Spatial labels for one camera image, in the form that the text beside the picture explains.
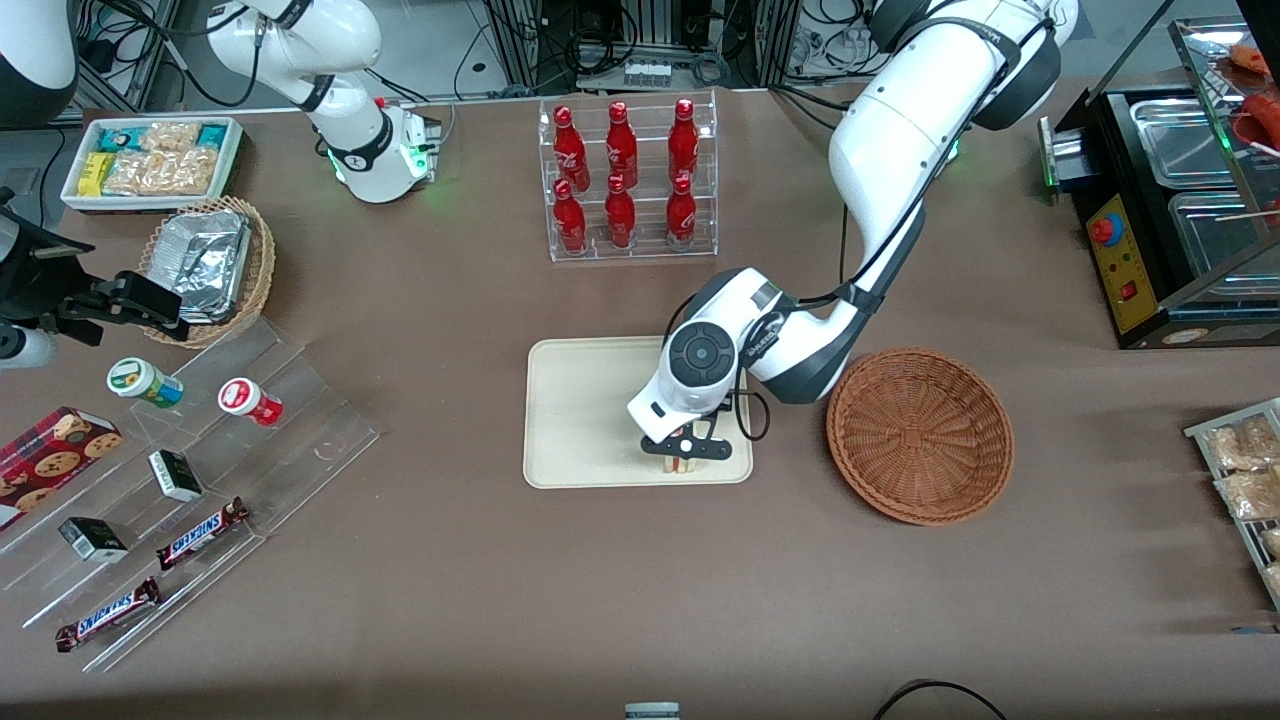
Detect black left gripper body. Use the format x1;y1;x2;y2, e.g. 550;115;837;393
640;418;739;451

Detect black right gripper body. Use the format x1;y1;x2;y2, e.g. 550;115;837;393
0;190;96;323

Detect cream rectangular tray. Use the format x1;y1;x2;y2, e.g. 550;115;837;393
523;333;754;490

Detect light wicker basket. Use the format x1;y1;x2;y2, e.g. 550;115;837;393
138;195;277;349

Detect round brown wicker basket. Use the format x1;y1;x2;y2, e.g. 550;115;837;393
826;347;1015;527

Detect silver foil packets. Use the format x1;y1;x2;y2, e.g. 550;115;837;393
158;208;253;323

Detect green lid jar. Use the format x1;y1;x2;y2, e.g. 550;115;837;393
107;357;185;410

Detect white snack bin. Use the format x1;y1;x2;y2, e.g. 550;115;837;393
60;116;246;214

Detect puffed snack bag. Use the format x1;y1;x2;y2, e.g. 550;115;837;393
103;148;219;197
140;120;203;153

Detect red lid jar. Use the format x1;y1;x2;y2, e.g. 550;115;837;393
218;377;284;428

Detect red cookie box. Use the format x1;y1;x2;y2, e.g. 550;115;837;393
0;406;124;531

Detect small dark box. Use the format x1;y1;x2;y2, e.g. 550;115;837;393
148;449;204;503
58;516;129;563

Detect clear acrylic stepped display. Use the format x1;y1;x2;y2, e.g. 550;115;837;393
0;318;381;673

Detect clear acrylic bottle rack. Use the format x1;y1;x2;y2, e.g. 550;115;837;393
538;90;719;263

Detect red soda bottle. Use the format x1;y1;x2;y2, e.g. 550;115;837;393
553;105;591;191
665;172;699;251
668;97;701;186
606;100;640;189
553;178;589;254
605;173;638;251

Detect Snickers bar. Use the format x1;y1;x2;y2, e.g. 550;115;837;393
155;497;251;572
55;577;163;653

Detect black food warmer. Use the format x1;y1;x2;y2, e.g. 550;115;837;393
1040;0;1280;351

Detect steel warmer pan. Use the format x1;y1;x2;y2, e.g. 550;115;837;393
1168;190;1280;279
1130;98;1246;191

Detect red sausage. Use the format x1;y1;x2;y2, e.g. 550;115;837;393
1240;92;1280;151

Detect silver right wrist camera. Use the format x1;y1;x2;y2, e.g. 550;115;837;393
0;322;58;371

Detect black floor cable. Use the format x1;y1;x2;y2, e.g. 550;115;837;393
872;680;1009;720

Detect aluminium frame rack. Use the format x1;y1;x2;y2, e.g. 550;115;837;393
480;0;801;93

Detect metal wire rack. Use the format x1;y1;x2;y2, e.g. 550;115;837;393
1184;398;1280;611

